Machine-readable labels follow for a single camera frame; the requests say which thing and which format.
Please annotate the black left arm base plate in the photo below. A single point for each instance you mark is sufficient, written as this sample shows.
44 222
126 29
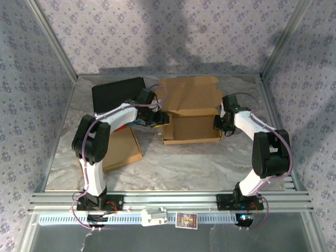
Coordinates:
116 202

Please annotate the right controller board green light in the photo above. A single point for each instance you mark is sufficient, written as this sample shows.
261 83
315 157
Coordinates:
245 221

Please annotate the flat folded brown cardboard box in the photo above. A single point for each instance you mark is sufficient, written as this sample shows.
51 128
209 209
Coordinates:
120 149

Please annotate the black case with metal latches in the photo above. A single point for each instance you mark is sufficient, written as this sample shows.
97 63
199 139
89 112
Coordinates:
113 94

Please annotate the white plastic bracket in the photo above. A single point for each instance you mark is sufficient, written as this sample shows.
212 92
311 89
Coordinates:
152 219

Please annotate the colourful picture card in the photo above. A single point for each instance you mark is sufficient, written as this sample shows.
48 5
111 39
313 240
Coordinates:
186 220

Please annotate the teal marker pen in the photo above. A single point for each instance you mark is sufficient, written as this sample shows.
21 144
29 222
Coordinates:
139 122

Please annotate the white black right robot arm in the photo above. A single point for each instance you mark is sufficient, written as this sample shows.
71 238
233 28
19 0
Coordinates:
252 120

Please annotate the aluminium rail beam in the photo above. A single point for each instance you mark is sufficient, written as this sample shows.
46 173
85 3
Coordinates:
170 199

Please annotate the small red block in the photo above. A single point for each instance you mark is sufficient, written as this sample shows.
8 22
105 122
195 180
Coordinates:
122 128

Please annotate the aluminium frame post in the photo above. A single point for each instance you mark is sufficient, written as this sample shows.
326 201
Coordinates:
286 39
53 39

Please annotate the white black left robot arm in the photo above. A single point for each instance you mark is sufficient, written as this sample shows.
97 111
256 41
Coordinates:
118 115

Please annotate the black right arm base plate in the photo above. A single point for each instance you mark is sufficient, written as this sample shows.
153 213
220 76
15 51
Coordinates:
223 202

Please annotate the black left controller board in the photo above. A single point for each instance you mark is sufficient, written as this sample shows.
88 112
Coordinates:
95 218

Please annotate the brown cardboard box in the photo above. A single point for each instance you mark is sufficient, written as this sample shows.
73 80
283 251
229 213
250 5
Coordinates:
194 126
120 149

